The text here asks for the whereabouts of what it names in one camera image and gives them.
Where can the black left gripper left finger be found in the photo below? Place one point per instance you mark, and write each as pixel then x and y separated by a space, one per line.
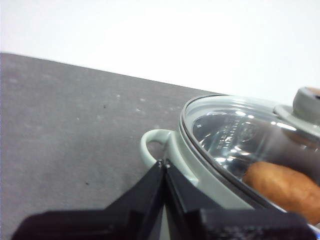
pixel 130 220

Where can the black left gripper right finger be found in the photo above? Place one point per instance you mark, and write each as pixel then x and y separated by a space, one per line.
pixel 225 225

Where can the brown potato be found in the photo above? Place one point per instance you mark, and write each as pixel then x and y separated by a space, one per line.
pixel 282 185

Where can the glass lid with green knob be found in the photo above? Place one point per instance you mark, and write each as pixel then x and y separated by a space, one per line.
pixel 225 130

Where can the pale green electric steamer pot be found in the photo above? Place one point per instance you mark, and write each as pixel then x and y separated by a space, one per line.
pixel 182 160

